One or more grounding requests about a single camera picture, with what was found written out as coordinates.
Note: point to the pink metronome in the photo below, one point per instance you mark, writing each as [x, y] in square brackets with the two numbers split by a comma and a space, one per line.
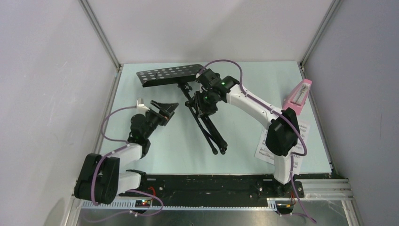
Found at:
[297, 97]

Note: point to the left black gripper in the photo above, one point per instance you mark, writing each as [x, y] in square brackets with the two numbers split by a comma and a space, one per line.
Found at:
[166, 109]

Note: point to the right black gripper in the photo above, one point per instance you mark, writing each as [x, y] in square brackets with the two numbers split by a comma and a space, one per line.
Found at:
[203, 110]

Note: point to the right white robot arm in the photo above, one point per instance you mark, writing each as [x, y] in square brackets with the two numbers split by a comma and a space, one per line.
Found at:
[283, 132]

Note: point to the black perforated music stand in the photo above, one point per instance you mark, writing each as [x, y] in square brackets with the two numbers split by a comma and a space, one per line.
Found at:
[189, 79]

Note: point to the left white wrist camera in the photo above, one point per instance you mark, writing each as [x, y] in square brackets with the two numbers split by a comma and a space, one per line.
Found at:
[140, 106]

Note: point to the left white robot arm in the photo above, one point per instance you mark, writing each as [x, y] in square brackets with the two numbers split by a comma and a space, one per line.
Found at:
[100, 179]

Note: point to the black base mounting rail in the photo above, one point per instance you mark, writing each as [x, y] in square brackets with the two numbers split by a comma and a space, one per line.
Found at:
[218, 191]

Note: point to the white sheet music page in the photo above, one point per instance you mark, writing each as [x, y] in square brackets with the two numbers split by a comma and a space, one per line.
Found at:
[264, 154]

